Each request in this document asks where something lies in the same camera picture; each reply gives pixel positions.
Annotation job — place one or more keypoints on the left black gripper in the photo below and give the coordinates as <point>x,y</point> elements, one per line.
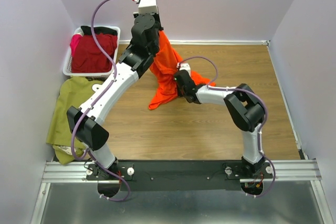
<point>159,24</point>

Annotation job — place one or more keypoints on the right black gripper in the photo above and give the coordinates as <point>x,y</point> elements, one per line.
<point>180,87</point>

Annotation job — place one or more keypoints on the orange t shirt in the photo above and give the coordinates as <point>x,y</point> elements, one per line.
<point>164,67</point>

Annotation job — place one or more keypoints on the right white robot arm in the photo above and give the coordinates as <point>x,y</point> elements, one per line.
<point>246,109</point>

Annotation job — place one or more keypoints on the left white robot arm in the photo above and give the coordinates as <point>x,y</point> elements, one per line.
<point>85,122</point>

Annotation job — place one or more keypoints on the black t shirt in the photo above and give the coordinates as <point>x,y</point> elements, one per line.
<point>99,30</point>

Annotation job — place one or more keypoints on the dark red t shirt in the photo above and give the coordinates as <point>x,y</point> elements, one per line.
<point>89,59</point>

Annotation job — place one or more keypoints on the pink t shirt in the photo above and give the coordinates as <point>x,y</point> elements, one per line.
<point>74,42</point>

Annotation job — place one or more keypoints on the olive green snoopy t shirt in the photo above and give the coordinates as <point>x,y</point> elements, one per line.
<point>73,92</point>

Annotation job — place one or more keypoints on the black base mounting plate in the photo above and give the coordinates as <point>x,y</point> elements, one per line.
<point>160,175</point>

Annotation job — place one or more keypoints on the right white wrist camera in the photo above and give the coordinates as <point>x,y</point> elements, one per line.
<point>184,66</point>

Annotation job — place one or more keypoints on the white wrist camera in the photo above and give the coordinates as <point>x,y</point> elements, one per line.
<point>147,6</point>
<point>184,66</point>

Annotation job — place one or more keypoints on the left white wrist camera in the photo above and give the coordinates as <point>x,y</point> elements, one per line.
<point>147,6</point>

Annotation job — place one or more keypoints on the aluminium frame rail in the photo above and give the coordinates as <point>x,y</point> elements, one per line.
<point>286,170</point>

